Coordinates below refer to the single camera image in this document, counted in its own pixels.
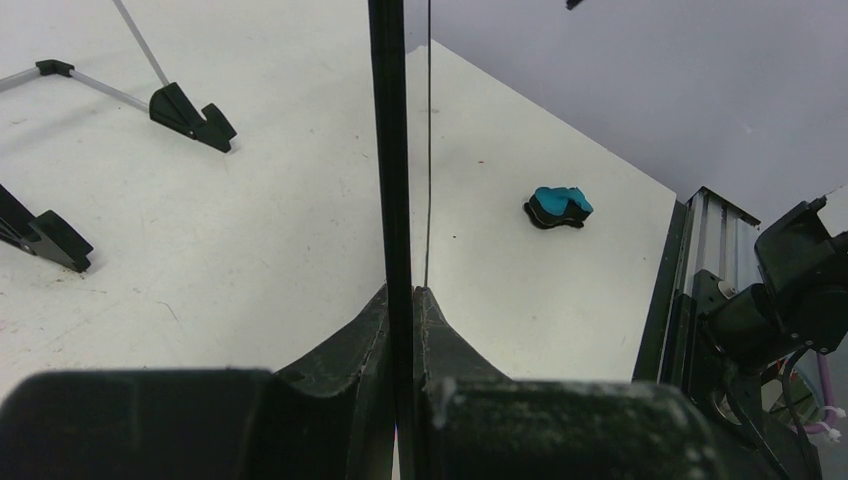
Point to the wire whiteboard stand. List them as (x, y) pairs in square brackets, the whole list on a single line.
[(50, 237)]

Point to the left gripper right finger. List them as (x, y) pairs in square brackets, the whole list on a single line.
[(474, 422)]

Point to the small whiteboard black frame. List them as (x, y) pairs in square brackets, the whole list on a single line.
[(399, 39)]

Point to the aluminium right side rail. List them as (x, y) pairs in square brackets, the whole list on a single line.
[(708, 255)]

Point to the blue whiteboard eraser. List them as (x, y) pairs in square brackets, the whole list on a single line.
[(549, 208)]

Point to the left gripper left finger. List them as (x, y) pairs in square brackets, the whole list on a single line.
[(327, 415)]

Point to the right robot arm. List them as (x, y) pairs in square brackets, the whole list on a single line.
[(754, 300)]

